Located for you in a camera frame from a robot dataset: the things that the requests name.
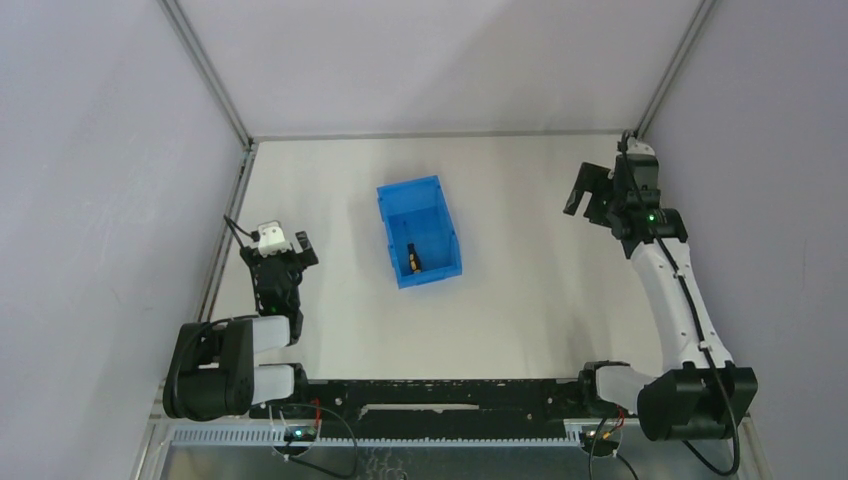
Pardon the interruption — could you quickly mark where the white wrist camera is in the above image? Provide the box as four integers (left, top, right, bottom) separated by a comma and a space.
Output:
256, 220, 293, 257
619, 132, 656, 157

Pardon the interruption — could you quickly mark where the left controller board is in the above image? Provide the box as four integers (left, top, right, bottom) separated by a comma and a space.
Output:
283, 426, 318, 443

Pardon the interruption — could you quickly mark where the blue plastic bin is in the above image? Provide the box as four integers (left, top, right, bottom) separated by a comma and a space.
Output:
376, 175, 463, 289

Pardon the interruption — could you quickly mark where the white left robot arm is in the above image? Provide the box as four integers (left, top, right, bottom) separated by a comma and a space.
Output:
162, 216, 585, 422

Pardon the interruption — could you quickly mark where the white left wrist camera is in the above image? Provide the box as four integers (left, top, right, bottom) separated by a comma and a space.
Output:
256, 220, 293, 257

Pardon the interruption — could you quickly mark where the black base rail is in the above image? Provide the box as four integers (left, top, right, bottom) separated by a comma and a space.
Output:
248, 379, 591, 438

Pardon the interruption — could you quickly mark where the controller board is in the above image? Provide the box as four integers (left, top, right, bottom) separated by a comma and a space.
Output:
283, 426, 318, 443
580, 429, 621, 447

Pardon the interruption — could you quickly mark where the right controller board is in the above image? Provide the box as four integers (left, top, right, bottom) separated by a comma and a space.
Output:
580, 429, 621, 447

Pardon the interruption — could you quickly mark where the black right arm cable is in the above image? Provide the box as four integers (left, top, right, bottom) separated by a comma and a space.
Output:
619, 130, 742, 477

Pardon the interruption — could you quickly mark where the grey aluminium frame rail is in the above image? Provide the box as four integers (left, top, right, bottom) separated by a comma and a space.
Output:
158, 0, 258, 322

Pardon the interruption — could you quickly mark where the grey slotted cable duct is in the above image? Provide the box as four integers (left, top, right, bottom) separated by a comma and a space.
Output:
169, 422, 595, 448

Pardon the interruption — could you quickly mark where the black and yellow screwdriver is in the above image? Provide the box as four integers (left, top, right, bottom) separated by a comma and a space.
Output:
407, 243, 423, 274

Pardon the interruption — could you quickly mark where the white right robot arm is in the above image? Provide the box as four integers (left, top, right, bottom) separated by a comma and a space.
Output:
564, 154, 758, 441

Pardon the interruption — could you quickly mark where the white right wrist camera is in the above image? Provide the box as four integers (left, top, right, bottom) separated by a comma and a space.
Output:
619, 132, 656, 157

